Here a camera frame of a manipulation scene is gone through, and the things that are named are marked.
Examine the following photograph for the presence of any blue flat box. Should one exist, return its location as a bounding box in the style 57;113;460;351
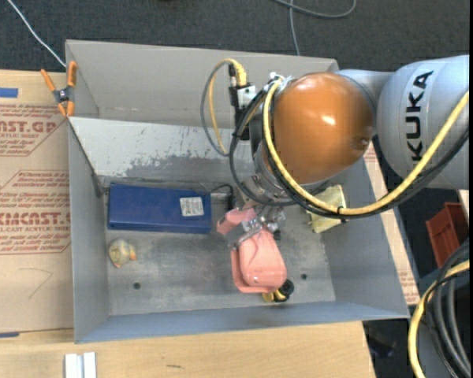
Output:
107;183;214;235

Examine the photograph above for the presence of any pink spray bottle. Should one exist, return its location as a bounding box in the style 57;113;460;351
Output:
215;206;289;295

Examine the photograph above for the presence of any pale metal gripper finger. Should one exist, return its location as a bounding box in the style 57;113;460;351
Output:
238;215;263;232
225;228;263;249

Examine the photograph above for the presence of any yellow and black small toy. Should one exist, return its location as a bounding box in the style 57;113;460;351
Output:
261;278;296;304

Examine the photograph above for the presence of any brown cardboard board, red print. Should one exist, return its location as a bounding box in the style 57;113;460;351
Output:
0;68;76;335

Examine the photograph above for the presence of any pale yellow sponge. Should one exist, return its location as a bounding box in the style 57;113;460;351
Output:
305;183;348;235

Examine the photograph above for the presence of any grey metal bin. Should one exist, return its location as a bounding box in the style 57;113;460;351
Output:
65;39;412;344

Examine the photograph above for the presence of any black cylinder on white bracket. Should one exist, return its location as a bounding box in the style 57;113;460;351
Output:
227;81;258;141

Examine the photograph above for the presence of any yellow toy duck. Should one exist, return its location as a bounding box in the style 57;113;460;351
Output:
108;238;138;269

